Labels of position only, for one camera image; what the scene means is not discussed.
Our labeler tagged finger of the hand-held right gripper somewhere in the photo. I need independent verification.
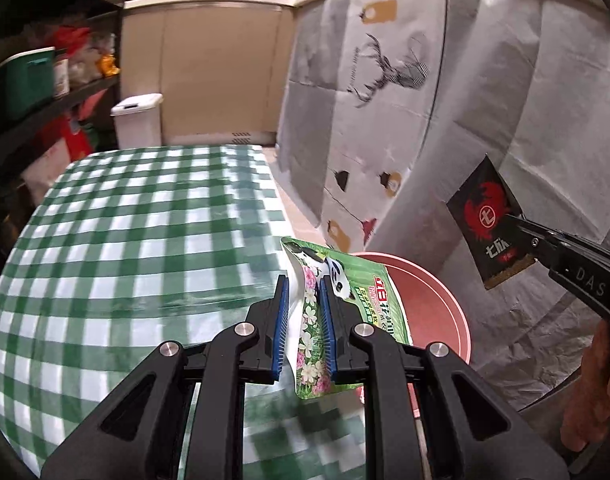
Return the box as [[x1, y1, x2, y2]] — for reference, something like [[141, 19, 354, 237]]
[[516, 230, 560, 272], [506, 214, 578, 251]]

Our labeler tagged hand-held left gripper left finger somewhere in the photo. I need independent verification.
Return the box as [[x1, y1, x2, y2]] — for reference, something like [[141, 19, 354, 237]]
[[40, 275, 290, 480]]

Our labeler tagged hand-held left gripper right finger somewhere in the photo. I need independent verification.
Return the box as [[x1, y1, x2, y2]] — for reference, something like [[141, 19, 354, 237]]
[[319, 276, 570, 480]]

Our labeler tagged black packet with red print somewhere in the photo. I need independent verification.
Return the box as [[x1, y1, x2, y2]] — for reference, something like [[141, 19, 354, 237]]
[[446, 155, 536, 291]]

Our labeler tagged green printed packet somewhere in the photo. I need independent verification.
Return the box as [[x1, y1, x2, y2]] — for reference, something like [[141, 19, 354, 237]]
[[280, 236, 416, 401]]

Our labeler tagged pink plastic bucket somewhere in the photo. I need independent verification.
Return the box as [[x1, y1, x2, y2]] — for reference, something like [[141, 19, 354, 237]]
[[355, 252, 473, 411]]

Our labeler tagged person's right hand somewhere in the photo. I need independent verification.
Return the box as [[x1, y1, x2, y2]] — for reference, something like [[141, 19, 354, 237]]
[[560, 319, 610, 455]]

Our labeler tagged grey white curtain cloth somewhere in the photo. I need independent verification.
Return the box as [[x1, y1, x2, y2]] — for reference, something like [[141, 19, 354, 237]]
[[420, 0, 610, 411]]

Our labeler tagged deer printed curtain cloth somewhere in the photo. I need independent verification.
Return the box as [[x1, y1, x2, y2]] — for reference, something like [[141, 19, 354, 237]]
[[275, 0, 486, 256]]

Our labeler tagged white lidded bin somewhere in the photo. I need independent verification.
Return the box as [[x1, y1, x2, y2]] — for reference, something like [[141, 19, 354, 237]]
[[110, 92, 164, 150]]

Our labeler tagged beige kitchen cabinet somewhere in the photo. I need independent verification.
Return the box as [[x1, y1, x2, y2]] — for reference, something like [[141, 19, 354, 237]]
[[120, 2, 298, 148]]

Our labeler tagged white pink sack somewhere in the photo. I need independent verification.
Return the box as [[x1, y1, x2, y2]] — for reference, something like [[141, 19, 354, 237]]
[[20, 140, 73, 206]]

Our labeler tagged orange red sack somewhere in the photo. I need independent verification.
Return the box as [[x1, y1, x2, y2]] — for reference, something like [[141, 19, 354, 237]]
[[40, 112, 96, 158]]

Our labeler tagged green storage box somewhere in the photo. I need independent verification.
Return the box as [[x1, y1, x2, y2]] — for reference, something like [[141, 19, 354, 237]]
[[0, 46, 56, 121]]

